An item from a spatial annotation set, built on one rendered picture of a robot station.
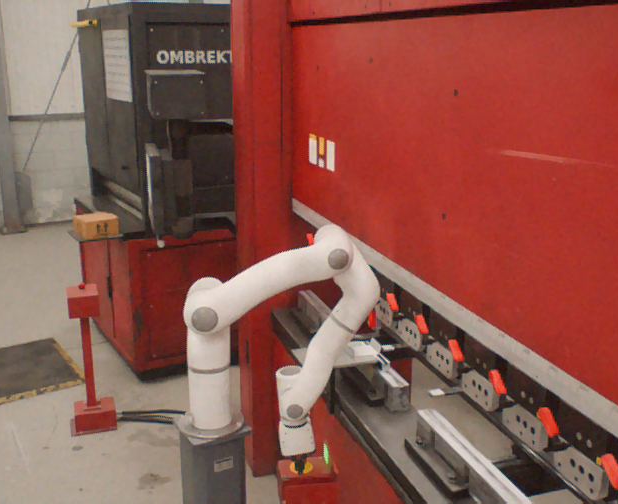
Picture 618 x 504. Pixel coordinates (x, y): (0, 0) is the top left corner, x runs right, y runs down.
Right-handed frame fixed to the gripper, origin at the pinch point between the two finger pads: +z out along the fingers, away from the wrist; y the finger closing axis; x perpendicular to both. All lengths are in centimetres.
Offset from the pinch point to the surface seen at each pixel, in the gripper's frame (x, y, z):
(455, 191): 13, -47, -82
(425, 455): 9.8, -36.3, -2.9
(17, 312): -394, 174, 70
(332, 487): 4.7, -8.7, 6.0
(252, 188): -128, -4, -61
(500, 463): 11, -59, 3
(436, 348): 8, -41, -36
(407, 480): 15.7, -28.9, 0.4
